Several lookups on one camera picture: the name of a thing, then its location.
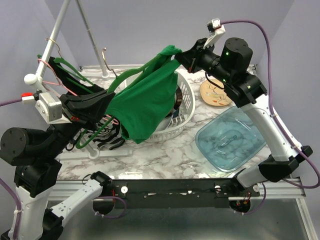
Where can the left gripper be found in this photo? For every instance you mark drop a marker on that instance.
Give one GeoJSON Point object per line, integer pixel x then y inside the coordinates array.
{"type": "Point", "coordinates": [87, 108]}

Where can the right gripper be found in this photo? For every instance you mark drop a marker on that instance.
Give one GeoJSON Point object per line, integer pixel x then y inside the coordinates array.
{"type": "Point", "coordinates": [189, 58]}

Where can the black tank top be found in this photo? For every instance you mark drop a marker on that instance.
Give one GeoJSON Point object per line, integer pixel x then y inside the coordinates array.
{"type": "Point", "coordinates": [71, 83]}

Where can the green hanger front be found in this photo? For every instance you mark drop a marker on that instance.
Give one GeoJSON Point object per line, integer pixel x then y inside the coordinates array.
{"type": "Point", "coordinates": [118, 80]}

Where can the green hanger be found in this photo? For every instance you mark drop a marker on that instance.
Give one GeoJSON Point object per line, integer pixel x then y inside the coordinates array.
{"type": "Point", "coordinates": [118, 80]}
{"type": "Point", "coordinates": [72, 71]}

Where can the green tank top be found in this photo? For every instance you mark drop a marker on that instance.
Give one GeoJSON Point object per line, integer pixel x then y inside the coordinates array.
{"type": "Point", "coordinates": [143, 104]}

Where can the green hanger back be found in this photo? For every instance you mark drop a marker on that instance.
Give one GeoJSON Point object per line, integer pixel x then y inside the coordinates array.
{"type": "Point", "coordinates": [72, 71]}

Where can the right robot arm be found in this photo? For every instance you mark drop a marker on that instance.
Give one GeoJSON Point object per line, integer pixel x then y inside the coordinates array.
{"type": "Point", "coordinates": [250, 95]}

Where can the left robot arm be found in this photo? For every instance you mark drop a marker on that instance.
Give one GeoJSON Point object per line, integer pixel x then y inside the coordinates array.
{"type": "Point", "coordinates": [34, 153]}

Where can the zebra striped tank top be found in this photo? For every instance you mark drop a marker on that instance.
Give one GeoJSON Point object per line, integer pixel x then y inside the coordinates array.
{"type": "Point", "coordinates": [110, 138]}

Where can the dark patterned plate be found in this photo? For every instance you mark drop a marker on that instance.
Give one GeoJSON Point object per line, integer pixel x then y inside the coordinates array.
{"type": "Point", "coordinates": [178, 98]}

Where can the beige bird plate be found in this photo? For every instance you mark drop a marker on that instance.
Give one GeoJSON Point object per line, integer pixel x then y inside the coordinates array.
{"type": "Point", "coordinates": [213, 95]}

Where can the white plastic basket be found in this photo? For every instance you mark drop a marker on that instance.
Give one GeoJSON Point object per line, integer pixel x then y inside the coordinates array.
{"type": "Point", "coordinates": [186, 111]}

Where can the white plate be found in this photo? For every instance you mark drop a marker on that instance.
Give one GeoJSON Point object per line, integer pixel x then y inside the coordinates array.
{"type": "Point", "coordinates": [163, 124]}

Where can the blue transparent bin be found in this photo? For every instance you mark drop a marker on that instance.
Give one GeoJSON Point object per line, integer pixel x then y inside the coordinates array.
{"type": "Point", "coordinates": [229, 140]}

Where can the pink wire hanger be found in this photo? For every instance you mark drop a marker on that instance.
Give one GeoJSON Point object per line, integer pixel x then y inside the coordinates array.
{"type": "Point", "coordinates": [60, 83]}

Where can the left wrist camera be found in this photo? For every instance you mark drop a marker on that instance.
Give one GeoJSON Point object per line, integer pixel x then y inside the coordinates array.
{"type": "Point", "coordinates": [50, 108]}

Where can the black base frame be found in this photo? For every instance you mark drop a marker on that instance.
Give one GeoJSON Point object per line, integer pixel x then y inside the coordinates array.
{"type": "Point", "coordinates": [172, 194]}

